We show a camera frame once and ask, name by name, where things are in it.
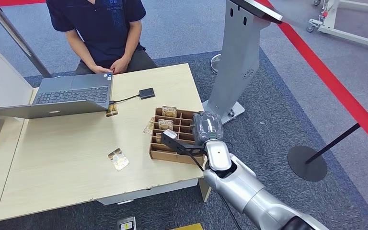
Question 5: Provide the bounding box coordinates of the person's left hand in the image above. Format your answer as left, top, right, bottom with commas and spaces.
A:
109, 56, 131, 76

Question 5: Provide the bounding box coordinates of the person's right hand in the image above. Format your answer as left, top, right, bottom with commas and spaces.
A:
90, 65, 114, 75

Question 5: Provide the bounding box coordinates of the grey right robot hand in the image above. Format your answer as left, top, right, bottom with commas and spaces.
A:
191, 111, 225, 147

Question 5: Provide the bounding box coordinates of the wooden card organizer box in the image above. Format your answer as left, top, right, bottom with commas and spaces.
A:
149, 107, 206, 166

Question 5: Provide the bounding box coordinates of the person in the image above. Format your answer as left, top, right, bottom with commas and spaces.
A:
46, 0, 159, 76

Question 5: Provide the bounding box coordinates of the dark glossy key card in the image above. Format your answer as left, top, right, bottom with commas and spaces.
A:
107, 148, 123, 160

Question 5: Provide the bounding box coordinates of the grey open laptop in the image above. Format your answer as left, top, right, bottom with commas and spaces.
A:
0, 72, 114, 120

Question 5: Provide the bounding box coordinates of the black usb adapter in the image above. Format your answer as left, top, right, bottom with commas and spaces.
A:
138, 88, 155, 100

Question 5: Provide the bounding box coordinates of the wooden desk leg panel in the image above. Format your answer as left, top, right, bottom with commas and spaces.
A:
197, 177, 213, 203

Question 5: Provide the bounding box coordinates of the round silver floor base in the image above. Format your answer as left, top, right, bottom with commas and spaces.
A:
210, 53, 223, 76

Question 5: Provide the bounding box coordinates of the grey kiosk stand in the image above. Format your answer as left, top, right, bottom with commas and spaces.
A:
202, 0, 283, 125

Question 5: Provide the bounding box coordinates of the slanted metal pole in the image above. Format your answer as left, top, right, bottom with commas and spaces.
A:
0, 0, 53, 79

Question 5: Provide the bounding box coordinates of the white cabinet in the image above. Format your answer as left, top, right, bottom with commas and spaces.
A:
0, 45, 35, 109

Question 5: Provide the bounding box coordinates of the yellow floor marker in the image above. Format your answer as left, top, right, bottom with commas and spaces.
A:
170, 223, 204, 230

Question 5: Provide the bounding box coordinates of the black stanchion with round base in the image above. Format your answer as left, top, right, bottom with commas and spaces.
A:
287, 101, 368, 183

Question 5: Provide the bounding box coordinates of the floor socket plate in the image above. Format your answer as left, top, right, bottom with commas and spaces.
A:
118, 217, 137, 230

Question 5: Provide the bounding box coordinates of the red barrier belt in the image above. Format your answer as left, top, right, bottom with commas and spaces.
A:
255, 0, 368, 149

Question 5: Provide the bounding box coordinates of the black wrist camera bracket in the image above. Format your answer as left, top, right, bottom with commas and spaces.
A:
161, 131, 206, 156

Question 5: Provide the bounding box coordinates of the black adapter cable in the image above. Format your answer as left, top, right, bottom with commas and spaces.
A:
108, 94, 141, 105

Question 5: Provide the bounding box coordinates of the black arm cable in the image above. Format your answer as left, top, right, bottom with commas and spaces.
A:
186, 148, 242, 230

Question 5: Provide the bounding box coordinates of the grey desk frame rail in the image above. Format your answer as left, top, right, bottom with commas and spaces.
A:
96, 177, 200, 207

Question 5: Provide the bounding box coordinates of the white wheeled frame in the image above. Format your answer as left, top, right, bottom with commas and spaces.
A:
306, 0, 368, 53

